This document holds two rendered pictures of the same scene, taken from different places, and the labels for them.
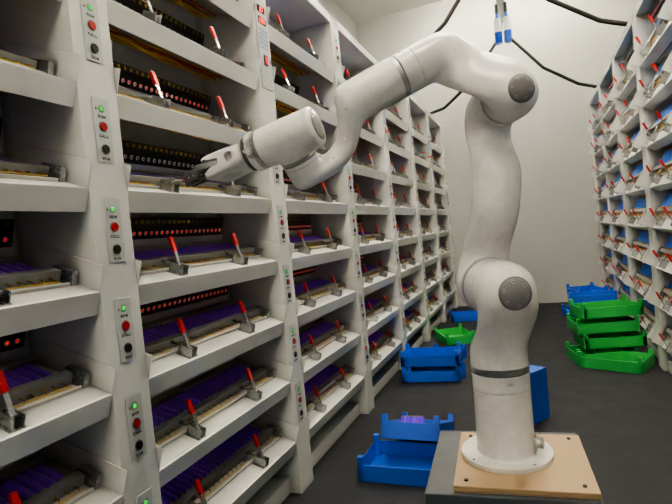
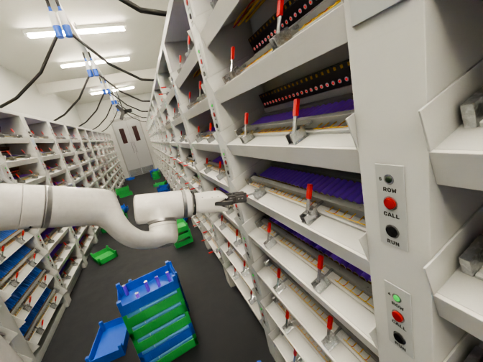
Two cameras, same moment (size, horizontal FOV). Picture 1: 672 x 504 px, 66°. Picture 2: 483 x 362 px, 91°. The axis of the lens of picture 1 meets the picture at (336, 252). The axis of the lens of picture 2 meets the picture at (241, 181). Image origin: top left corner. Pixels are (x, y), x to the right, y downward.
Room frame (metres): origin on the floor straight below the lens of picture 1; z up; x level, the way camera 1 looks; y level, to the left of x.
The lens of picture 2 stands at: (1.73, -0.18, 1.20)
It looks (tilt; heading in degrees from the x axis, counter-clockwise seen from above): 14 degrees down; 139
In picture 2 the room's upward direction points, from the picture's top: 13 degrees counter-clockwise
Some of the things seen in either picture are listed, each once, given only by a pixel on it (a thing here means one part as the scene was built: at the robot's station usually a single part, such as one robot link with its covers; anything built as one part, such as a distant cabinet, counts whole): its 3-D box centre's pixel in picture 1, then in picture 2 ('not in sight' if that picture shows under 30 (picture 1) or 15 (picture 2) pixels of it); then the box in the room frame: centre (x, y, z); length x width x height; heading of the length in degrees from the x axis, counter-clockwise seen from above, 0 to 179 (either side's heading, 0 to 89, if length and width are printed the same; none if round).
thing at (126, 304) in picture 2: not in sight; (147, 285); (0.43, 0.11, 0.44); 0.30 x 0.20 x 0.08; 75
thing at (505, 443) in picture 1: (503, 411); not in sight; (1.10, -0.33, 0.39); 0.19 x 0.19 x 0.18
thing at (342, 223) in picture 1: (332, 218); not in sight; (2.32, 0.00, 0.88); 0.20 x 0.09 x 1.75; 69
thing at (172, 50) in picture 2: not in sight; (213, 174); (0.37, 0.77, 0.88); 0.20 x 0.09 x 1.75; 69
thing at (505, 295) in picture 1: (500, 317); not in sight; (1.06, -0.33, 0.60); 0.19 x 0.12 x 0.24; 3
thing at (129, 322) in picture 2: not in sight; (152, 297); (0.43, 0.11, 0.36); 0.30 x 0.20 x 0.08; 75
